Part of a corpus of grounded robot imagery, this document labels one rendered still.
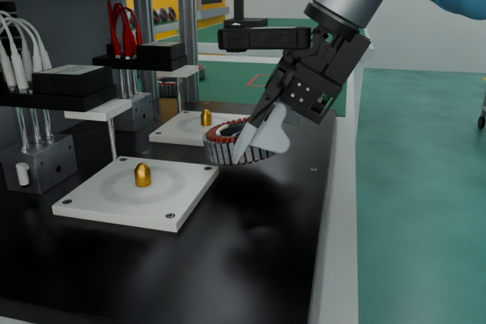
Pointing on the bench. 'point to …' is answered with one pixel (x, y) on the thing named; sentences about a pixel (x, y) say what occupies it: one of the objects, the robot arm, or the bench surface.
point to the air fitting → (23, 174)
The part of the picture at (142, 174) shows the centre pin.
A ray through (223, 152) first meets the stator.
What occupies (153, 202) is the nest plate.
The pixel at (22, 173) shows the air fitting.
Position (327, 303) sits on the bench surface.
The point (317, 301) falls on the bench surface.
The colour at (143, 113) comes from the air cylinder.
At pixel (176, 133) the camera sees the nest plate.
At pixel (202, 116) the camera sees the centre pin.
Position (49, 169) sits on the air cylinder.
